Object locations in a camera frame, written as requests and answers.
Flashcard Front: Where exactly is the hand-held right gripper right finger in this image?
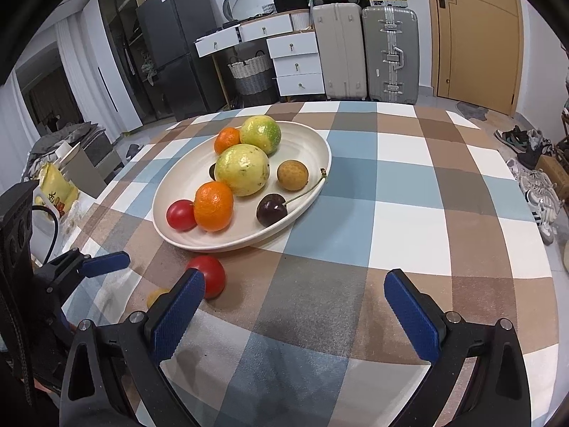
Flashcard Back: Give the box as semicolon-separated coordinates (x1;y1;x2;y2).
383;269;532;427

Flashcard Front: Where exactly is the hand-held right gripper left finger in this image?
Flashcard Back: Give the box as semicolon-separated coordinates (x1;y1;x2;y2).
60;270;206;427

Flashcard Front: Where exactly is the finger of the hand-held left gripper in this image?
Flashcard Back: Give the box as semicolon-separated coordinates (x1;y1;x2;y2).
40;250;131;298

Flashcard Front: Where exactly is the red cherry tomato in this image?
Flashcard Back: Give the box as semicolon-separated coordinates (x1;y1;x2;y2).
186;255;227;300
166;200;197;232

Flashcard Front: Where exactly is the orange mandarin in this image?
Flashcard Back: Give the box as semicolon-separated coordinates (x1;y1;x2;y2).
194;181;234;232
214;127;241;155

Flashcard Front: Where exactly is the cream oval plate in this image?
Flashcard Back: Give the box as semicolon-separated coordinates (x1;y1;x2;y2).
152;121;333;253

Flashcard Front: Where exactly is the green speckled guava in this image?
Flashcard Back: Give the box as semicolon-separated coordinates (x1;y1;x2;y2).
240;116;282;156

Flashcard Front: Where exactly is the yellow printed bag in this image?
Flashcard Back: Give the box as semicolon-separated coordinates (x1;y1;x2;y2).
38;162;81;220

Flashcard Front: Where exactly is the grey cardboard box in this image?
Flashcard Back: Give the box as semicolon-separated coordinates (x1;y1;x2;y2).
58;131;126;199

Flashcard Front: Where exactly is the checked tablecloth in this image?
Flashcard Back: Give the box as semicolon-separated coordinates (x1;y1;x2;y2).
58;101;558;427

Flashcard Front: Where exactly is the yellow round guava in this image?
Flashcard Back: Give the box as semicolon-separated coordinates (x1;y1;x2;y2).
215;144;270;197

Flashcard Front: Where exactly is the pile of loose sneakers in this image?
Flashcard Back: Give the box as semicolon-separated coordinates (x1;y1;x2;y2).
494;125;569;246

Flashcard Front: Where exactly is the brown longan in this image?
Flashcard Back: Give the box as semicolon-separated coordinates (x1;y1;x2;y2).
277;161;309;191

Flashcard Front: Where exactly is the white curtain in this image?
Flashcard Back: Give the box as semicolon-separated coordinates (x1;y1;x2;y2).
53;0;144;136

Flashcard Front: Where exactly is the grey floor mat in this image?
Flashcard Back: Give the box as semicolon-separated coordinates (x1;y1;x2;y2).
456;101;490;122

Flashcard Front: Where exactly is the dark grey refrigerator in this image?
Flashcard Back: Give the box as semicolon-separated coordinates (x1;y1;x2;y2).
135;0;227;122

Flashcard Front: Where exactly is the woven storage basket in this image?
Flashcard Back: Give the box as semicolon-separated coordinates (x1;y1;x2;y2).
228;51;279;107

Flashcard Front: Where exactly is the silver suitcase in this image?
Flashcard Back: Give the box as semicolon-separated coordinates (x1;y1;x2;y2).
361;5;420;103

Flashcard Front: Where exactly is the beige suitcase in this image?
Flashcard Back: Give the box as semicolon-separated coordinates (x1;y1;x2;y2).
311;2;369;101

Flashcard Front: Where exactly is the white drawer cabinet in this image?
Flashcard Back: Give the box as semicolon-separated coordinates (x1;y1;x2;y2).
194;11;325;99

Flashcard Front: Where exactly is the wooden door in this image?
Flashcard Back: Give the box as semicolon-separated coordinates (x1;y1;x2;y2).
422;0;523;116

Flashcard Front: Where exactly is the black cable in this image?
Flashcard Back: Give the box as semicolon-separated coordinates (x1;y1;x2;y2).
30;206;62;264

